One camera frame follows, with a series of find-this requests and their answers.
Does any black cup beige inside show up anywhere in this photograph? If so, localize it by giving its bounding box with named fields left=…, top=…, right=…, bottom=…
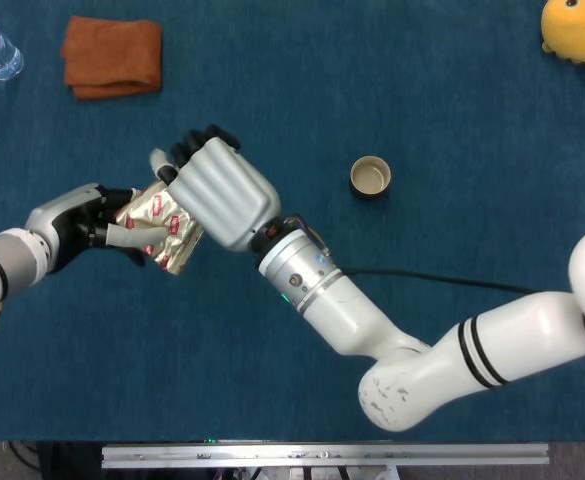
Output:
left=348, top=154, right=394, bottom=201

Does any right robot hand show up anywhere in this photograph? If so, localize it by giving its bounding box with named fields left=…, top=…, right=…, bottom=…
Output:
left=150, top=123, right=283, bottom=253

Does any aluminium profile rail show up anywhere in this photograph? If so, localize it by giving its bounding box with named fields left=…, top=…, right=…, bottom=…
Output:
left=100, top=442, right=551, bottom=470

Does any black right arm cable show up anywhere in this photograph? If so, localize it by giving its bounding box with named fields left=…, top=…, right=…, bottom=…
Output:
left=339, top=267, right=574, bottom=296

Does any blue felt table cloth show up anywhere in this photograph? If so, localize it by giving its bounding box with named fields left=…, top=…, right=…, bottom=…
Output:
left=0, top=0, right=585, bottom=442

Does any gold red-logo snack bag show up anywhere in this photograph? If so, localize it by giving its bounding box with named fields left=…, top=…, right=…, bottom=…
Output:
left=113, top=179, right=206, bottom=277

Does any yellow plush toy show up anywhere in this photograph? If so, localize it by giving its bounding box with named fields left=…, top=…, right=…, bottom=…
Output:
left=540, top=0, right=585, bottom=71

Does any black cable on floor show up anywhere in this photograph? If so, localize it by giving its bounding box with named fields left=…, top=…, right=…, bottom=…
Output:
left=7, top=439, right=42, bottom=474

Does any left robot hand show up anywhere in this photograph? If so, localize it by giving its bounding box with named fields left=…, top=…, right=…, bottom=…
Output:
left=24, top=182, right=167, bottom=275

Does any folded orange towel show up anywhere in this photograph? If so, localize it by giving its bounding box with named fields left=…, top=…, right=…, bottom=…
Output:
left=60, top=14, right=164, bottom=102

